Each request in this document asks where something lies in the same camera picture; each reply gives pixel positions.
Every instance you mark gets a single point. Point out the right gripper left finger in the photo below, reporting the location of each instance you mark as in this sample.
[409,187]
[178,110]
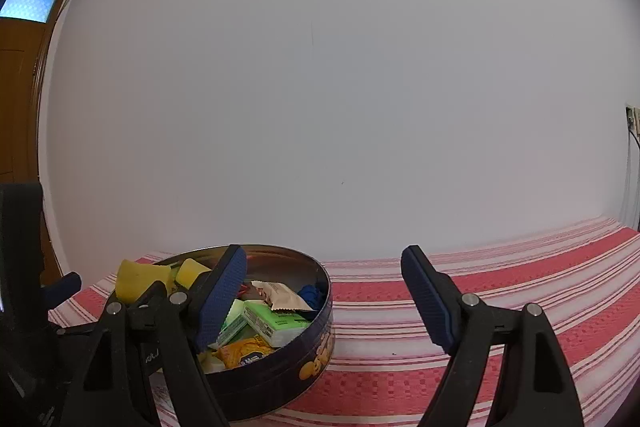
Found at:
[111,385]

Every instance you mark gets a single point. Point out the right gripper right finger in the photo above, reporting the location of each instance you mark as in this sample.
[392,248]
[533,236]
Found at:
[535,386]

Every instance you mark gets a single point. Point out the yellow cracker packet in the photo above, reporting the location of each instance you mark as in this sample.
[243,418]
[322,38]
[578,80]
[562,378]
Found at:
[243,352]

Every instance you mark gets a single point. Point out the yellow sponge with green flecks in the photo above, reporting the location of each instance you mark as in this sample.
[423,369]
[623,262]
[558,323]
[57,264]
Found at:
[134,278]

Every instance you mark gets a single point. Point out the beige snack packet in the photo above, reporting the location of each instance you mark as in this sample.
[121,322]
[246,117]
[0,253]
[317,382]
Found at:
[280,297]

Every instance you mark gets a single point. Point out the plain yellow sponge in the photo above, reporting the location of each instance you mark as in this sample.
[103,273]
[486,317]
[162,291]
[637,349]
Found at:
[189,272]

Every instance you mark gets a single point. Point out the red white striped bedspread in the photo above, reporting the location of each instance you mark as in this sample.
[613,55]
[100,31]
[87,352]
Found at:
[384,369]

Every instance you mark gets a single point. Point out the round metal cookie tin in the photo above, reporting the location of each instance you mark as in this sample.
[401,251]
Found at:
[257,386]

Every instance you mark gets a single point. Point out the light green tissue pack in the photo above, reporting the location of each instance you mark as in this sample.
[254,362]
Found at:
[277,328]

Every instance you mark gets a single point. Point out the wooden door with window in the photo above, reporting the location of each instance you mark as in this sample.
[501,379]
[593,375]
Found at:
[26,32]

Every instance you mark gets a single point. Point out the wall power socket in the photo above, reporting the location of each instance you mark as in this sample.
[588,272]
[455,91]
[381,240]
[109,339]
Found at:
[633,120]

